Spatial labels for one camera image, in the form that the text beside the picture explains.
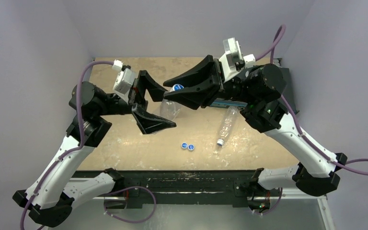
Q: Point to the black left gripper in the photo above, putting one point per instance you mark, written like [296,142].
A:
[147,121]

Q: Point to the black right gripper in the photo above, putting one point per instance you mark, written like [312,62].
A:
[217,82]

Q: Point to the clear bottle white cap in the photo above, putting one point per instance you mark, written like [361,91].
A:
[168,109]

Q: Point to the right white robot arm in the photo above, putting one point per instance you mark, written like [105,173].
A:
[261,88]

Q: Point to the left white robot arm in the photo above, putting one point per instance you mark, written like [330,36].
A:
[49,200]

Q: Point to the clear bottle blue cap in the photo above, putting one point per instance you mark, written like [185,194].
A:
[226,125]

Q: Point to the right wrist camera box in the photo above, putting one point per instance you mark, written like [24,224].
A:
[234,58]

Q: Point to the dark network switch box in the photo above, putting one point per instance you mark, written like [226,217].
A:
[288,95]

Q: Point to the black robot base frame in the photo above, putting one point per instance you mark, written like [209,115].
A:
[236,188]

